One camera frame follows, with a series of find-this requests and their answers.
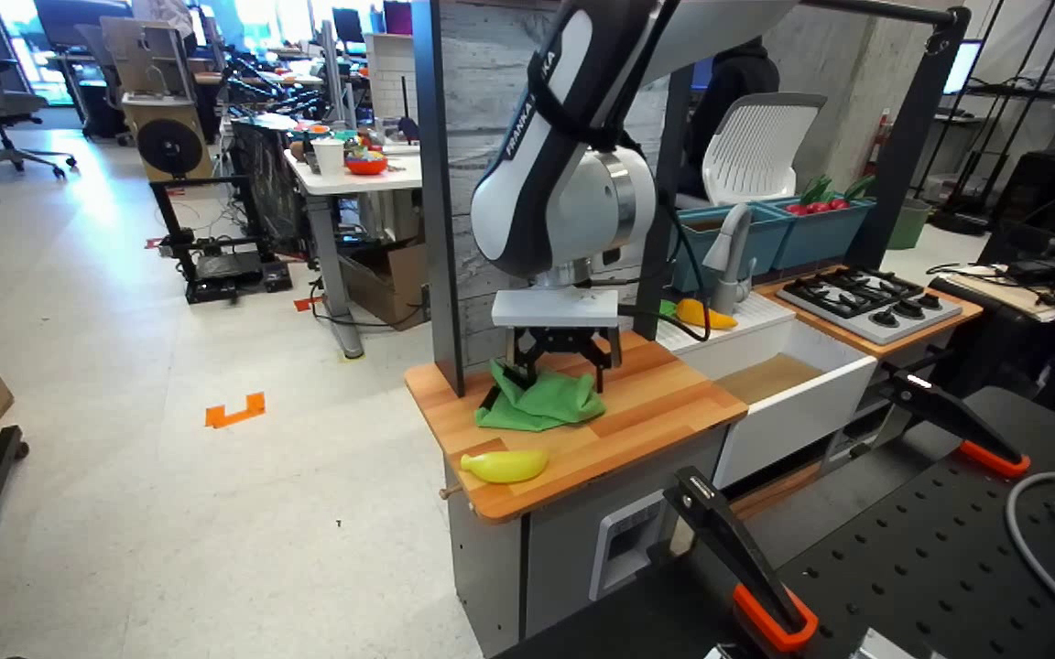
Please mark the black clamp orange tip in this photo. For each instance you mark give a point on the black clamp orange tip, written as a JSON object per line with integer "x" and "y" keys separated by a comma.
{"x": 961, "y": 426}
{"x": 740, "y": 568}

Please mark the white toy sink basin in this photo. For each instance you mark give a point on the white toy sink basin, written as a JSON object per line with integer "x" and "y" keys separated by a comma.
{"x": 796, "y": 390}

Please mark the printer box with black spool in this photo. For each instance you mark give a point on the printer box with black spool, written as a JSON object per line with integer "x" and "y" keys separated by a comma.
{"x": 165, "y": 114}

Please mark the black perforated mounting board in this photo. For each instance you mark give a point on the black perforated mounting board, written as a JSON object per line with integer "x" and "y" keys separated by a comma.
{"x": 932, "y": 560}

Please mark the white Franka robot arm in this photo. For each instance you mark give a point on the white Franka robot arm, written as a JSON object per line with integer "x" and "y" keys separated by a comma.
{"x": 565, "y": 196}

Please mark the teal plastic bin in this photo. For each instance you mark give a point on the teal plastic bin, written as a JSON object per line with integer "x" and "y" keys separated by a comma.
{"x": 691, "y": 252}
{"x": 823, "y": 240}

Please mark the white chair back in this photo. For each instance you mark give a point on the white chair back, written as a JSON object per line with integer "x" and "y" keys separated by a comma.
{"x": 751, "y": 150}

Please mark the yellow toy banana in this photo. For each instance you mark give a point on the yellow toy banana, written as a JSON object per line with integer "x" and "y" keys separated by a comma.
{"x": 506, "y": 468}

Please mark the cardboard box under desk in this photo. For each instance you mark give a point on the cardboard box under desk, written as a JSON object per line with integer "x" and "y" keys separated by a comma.
{"x": 387, "y": 282}

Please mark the green cloth towel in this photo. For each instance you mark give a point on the green cloth towel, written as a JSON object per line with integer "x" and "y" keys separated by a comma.
{"x": 552, "y": 404}

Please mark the toy stove top burners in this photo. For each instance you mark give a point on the toy stove top burners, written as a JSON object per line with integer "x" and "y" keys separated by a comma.
{"x": 868, "y": 301}

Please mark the white paper cup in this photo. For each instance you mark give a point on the white paper cup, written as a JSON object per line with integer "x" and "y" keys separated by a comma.
{"x": 326, "y": 155}

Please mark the yellow toy corn cob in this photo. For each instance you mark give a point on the yellow toy corn cob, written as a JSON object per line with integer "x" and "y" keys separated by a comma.
{"x": 719, "y": 321}

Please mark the grey wood backboard panel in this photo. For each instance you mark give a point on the grey wood backboard panel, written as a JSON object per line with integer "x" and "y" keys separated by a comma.
{"x": 470, "y": 74}

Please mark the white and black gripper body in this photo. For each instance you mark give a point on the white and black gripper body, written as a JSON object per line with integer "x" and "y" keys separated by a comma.
{"x": 559, "y": 310}

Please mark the person in black hoodie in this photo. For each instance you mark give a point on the person in black hoodie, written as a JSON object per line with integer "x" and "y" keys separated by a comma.
{"x": 740, "y": 80}

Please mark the red bowl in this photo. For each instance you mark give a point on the red bowl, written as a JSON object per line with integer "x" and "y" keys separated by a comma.
{"x": 368, "y": 161}

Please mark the white office desk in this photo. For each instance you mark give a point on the white office desk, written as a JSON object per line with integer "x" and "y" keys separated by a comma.
{"x": 350, "y": 185}

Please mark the grey toy kitchen cabinet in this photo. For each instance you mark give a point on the grey toy kitchen cabinet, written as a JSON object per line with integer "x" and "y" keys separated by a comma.
{"x": 559, "y": 556}

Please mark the grey toy faucet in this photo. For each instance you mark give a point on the grey toy faucet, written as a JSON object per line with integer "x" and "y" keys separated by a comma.
{"x": 729, "y": 252}

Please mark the black rolling stand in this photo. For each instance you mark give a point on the black rolling stand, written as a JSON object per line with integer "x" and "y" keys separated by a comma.
{"x": 228, "y": 260}

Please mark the black metal frame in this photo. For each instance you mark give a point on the black metal frame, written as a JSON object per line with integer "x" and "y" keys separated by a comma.
{"x": 433, "y": 185}

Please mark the black office chair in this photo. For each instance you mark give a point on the black office chair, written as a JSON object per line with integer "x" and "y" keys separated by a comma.
{"x": 2, "y": 105}

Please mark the cluttered side table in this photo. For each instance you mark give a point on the cluttered side table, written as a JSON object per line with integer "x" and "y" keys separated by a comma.
{"x": 1016, "y": 294}

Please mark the wooden kitchen countertop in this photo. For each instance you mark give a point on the wooden kitchen countertop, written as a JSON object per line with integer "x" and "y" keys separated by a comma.
{"x": 651, "y": 408}

